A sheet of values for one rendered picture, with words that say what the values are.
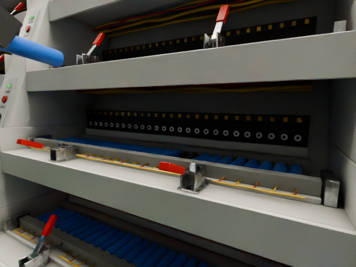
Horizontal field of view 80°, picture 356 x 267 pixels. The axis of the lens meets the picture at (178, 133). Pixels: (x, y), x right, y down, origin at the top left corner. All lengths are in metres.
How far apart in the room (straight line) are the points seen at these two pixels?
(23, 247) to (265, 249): 0.45
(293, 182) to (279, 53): 0.15
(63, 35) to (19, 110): 0.23
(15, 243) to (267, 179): 0.50
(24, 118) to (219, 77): 0.47
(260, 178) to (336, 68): 0.14
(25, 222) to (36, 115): 0.24
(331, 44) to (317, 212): 0.17
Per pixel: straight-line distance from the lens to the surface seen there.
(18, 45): 0.27
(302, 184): 0.28
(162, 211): 0.28
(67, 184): 0.41
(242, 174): 0.28
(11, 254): 0.55
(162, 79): 0.32
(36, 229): 0.57
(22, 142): 0.41
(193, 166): 0.26
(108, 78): 0.40
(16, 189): 0.63
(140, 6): 0.60
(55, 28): 0.68
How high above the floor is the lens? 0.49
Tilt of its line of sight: 10 degrees up
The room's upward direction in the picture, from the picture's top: 10 degrees clockwise
